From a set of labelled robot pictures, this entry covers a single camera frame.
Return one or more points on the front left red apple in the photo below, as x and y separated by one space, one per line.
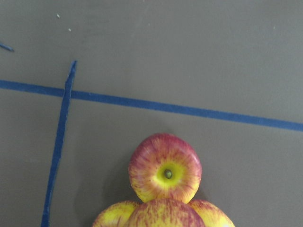
116 215

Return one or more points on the small blue tape scrap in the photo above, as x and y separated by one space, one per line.
6 47

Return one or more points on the lone red yellow apple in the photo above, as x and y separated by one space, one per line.
164 213

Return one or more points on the rear red yellow apple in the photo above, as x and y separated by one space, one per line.
165 166

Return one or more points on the front right red apple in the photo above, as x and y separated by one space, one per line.
211 215

